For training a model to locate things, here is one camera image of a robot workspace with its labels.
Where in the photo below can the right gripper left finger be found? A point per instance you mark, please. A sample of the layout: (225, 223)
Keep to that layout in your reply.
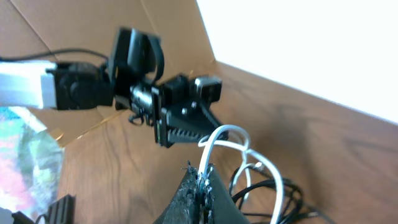
(184, 206)

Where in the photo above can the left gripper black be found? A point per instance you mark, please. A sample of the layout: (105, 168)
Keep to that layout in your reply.
(175, 121)

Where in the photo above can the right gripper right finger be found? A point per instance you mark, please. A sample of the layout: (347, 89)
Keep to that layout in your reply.
(219, 206)

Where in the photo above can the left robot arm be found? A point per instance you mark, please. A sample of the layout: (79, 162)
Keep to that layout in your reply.
(130, 78)

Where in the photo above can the brown cardboard panel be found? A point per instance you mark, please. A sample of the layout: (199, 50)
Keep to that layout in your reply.
(33, 26)

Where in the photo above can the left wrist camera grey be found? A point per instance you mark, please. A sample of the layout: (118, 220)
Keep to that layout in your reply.
(207, 88)

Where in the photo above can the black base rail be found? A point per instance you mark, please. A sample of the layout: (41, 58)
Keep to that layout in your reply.
(60, 212)

